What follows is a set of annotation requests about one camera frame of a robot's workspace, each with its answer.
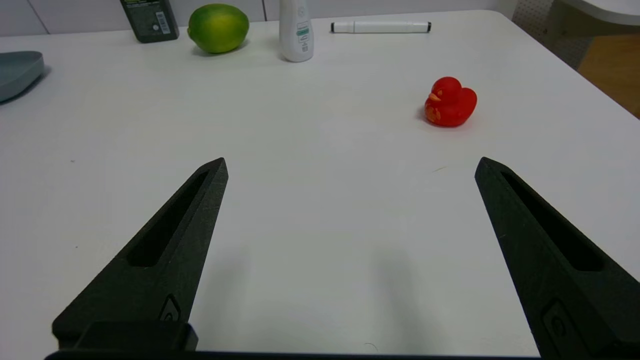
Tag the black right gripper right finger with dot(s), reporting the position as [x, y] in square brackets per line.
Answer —
[550, 260]

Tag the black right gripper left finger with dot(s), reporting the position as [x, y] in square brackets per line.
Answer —
[170, 260]

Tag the grey square dish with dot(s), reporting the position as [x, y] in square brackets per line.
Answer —
[17, 72]

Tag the red rubber duck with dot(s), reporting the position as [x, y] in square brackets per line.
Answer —
[450, 104]

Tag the perforated grey panel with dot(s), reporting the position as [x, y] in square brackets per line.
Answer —
[547, 25]

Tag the green lime fruit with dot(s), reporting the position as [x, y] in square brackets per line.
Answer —
[218, 28]

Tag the dark pump bottle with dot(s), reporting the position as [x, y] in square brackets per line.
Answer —
[149, 20]

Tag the white round-cornered side table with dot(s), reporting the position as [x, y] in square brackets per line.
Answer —
[610, 9]

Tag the white bottle silver cap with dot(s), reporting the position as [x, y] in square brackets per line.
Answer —
[296, 30]

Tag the white marker pen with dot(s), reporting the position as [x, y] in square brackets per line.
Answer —
[380, 27]

